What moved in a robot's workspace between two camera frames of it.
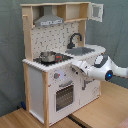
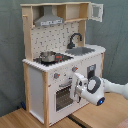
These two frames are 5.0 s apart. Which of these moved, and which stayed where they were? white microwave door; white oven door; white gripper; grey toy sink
Moved: white gripper
Stayed: white oven door; white microwave door; grey toy sink
